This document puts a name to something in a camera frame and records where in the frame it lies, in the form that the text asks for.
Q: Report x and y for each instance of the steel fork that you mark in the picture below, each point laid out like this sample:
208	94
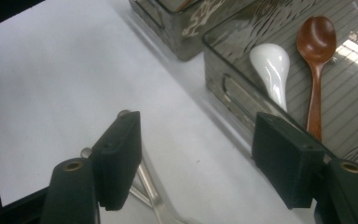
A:
155	196

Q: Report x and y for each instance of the brown wooden chopstick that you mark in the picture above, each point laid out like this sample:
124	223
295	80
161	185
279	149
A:
185	4

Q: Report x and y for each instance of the brown wooden spoon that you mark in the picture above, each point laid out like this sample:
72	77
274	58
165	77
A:
317	40

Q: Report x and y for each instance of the white ceramic soup spoon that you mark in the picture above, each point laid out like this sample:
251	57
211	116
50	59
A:
272	68

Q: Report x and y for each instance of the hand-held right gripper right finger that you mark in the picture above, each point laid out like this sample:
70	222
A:
289	165

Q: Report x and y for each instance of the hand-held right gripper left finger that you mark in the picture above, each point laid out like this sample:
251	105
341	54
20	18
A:
116	161

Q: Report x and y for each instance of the smoked clear plastic bin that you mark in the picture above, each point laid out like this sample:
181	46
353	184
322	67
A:
180	34
348	93

